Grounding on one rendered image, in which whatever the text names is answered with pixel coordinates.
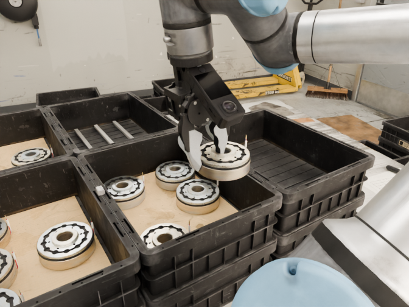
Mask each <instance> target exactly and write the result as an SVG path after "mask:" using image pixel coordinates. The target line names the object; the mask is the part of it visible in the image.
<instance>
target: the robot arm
mask: <svg viewBox="0 0 409 307"><path fill-rule="evenodd" d="M158 1H159V7H160V12H161V19H162V23H163V29H164V37H163V42H165V43H166V48H167V58H168V60H169V61H170V64H171V65H172V66H173V73H174V78H175V82H172V84H171V85H169V86H166V87H164V94H165V97H166V104H167V111H168V114H169V115H171V116H172V117H174V119H176V120H177V121H178V122H179V123H178V134H179V137H178V144H179V146H180V147H181V148H182V150H183V151H184V152H185V154H186V156H187V159H188V160H189V162H190V164H191V166H192V167H193V168H194V169H195V170H196V171H197V172H198V171H199V170H200V168H201V166H202V163H201V150H200V144H201V142H202V133H200V132H199V131H197V130H195V127H194V125H195V126H196V127H198V128H200V127H201V125H202V124H204V123H206V122H209V125H206V126H205V127H206V131H207V133H208V135H209V136H210V137H211V138H212V139H213V140H214V145H215V151H216V152H217V153H220V154H224V151H225V148H226V144H227V141H228V136H229V130H230V126H232V125H235V124H238V123H240V122H241V120H242V118H243V116H244V114H245V109H244V108H243V107H242V105H241V104H240V102H239V101H238V100H237V98H236V97H235V95H233V93H232V92H231V90H230V89H229V88H228V86H227V85H226V83H225V82H224V81H223V80H222V78H221V77H220V76H219V74H218V73H217V71H216V70H215V69H214V68H213V66H212V65H211V64H210V63H209V62H211V61H212V60H213V58H214V57H213V50H212V48H213V47H214V40H213V33H212V21H211V15H226V16H227V17H228V18H229V20H230V21H231V22H232V24H233V26H234V27H235V28H236V30H237V31H238V33H239V35H240V36H241V37H242V38H243V40H244V42H245V43H246V45H247V46H248V47H249V49H250V51H251V52H252V55H253V57H254V59H255V60H256V61H257V62H258V64H260V65H261V66H262V67H263V69H264V70H266V71H267V72H269V73H271V74H277V75H280V74H284V73H286V72H289V71H292V70H293V69H295V68H296V67H297V66H298V65H299V63H303V64H409V3H405V4H390V5H375V6H367V7H353V8H344V9H329V10H314V11H306V12H293V13H288V11H287V9H286V7H285V6H286V4H287V2H288V0H158ZM172 87H175V88H172ZM171 88H172V89H171ZM168 97H169V98H170V102H171V106H172V110H171V109H170V108H169V101H168ZM231 307H409V162H408V163H407V164H406V165H405V166H404V167H403V168H402V169H401V170H400V171H399V172H398V173H397V174H396V175H395V176H394V177H393V178H392V179H391V180H390V181H389V182H388V183H387V184H386V185H385V186H384V187H383V188H382V189H381V190H380V191H379V192H378V193H377V194H376V195H375V196H374V197H373V198H372V199H371V200H370V201H369V202H368V203H367V204H366V205H365V206H364V207H363V208H362V209H361V210H360V211H359V212H358V213H357V214H356V215H355V216H354V217H350V218H347V219H325V220H323V221H322V222H321V223H320V224H319V225H318V226H317V228H316V229H314V231H313V232H311V233H310V234H309V235H308V236H307V237H306V238H305V240H303V242H302V243H300V245H299V246H297V248H296V249H294V251H292V253H291V254H289V256H288V257H286V258H281V259H277V260H274V261H272V262H269V263H267V264H266V265H264V266H262V267H261V268H260V269H258V270H257V271H255V272H254V273H252V274H251V275H250V276H249V277H248V278H247V279H246V280H245V281H244V282H243V284H242V285H241V287H240V288H239V290H238V291H237V293H236V295H235V297H234V300H233V301H232V304H231Z"/></svg>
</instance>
